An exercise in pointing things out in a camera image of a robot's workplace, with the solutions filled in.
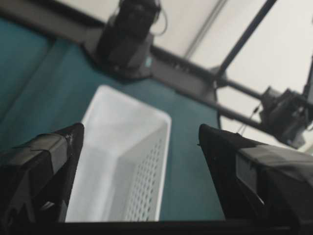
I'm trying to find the black diagonal frame pole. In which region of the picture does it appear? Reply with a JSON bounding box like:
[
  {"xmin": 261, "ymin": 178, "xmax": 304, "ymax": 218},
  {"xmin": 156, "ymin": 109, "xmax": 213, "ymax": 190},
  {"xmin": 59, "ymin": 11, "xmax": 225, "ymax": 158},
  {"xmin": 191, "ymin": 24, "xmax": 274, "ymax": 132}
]
[{"xmin": 216, "ymin": 0, "xmax": 277, "ymax": 76}]

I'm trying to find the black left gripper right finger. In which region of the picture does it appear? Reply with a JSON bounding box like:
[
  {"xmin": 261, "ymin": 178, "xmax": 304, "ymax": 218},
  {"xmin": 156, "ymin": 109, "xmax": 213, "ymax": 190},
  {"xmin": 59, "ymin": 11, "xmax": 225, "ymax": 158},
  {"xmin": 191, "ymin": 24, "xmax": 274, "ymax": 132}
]
[{"xmin": 199, "ymin": 124, "xmax": 313, "ymax": 223}]

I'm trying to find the black table edge rail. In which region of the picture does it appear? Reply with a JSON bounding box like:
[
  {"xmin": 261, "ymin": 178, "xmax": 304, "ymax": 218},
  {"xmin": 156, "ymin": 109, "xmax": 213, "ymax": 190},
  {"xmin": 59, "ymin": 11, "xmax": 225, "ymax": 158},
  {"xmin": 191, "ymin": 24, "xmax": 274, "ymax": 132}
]
[{"xmin": 0, "ymin": 0, "xmax": 313, "ymax": 130}]

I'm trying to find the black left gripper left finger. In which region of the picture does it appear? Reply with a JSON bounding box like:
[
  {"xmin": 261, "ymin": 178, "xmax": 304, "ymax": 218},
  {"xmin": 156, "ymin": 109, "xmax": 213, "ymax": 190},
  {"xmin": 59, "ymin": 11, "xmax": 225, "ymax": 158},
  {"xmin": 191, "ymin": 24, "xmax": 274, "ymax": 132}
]
[{"xmin": 0, "ymin": 123, "xmax": 84, "ymax": 223}]

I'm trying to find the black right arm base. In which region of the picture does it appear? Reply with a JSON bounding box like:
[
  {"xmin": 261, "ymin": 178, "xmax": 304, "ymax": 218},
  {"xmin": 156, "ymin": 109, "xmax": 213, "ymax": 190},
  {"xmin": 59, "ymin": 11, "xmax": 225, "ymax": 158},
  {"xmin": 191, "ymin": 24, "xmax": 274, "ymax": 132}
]
[{"xmin": 83, "ymin": 0, "xmax": 162, "ymax": 80}]

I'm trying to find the white perforated plastic basket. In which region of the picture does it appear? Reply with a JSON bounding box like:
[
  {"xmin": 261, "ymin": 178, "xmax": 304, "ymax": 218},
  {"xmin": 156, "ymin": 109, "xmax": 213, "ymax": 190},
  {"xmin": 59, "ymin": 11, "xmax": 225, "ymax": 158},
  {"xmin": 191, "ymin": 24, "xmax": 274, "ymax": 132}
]
[{"xmin": 66, "ymin": 86, "xmax": 172, "ymax": 222}]

